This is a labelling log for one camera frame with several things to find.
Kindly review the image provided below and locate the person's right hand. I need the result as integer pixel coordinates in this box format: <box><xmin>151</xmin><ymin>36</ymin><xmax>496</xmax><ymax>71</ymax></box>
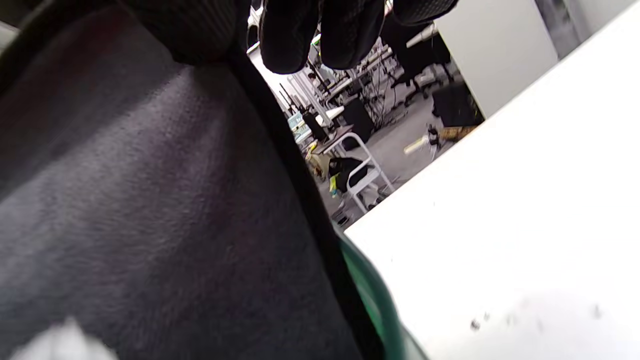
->
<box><xmin>120</xmin><ymin>0</ymin><xmax>459</xmax><ymax>75</ymax></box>

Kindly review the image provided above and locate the grey hand towel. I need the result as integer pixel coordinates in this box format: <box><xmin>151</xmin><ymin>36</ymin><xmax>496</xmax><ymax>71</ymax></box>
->
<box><xmin>0</xmin><ymin>0</ymin><xmax>387</xmax><ymax>360</ymax></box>

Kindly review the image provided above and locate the black office chair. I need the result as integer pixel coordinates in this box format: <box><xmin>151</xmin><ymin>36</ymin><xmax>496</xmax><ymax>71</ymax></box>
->
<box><xmin>382</xmin><ymin>14</ymin><xmax>454</xmax><ymax>98</ymax></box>

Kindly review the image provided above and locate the black padded chair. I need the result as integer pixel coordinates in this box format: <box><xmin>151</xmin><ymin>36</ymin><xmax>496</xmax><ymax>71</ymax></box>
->
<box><xmin>431</xmin><ymin>81</ymin><xmax>486</xmax><ymax>129</ymax></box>

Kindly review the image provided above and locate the yellow power strip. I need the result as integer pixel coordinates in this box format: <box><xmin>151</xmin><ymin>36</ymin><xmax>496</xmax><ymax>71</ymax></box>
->
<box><xmin>403</xmin><ymin>136</ymin><xmax>432</xmax><ymax>155</ymax></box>

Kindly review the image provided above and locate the black bag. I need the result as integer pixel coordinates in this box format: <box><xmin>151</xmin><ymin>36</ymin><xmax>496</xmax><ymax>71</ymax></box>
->
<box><xmin>327</xmin><ymin>157</ymin><xmax>369</xmax><ymax>194</ymax></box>

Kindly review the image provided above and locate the white rolling side cart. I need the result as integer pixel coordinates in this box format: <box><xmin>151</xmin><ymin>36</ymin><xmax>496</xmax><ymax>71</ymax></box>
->
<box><xmin>320</xmin><ymin>131</ymin><xmax>397</xmax><ymax>215</ymax></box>

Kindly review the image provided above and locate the white partition panel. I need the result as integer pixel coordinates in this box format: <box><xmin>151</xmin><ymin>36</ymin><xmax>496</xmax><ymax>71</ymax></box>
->
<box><xmin>434</xmin><ymin>0</ymin><xmax>559</xmax><ymax>120</ymax></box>

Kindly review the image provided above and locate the cardboard box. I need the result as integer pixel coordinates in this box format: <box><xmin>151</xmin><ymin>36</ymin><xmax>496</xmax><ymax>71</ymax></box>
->
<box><xmin>440</xmin><ymin>124</ymin><xmax>479</xmax><ymax>142</ymax></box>

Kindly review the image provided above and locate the green plastic bin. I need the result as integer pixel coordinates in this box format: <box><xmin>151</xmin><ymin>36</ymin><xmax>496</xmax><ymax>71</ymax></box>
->
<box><xmin>339</xmin><ymin>234</ymin><xmax>431</xmax><ymax>360</ymax></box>

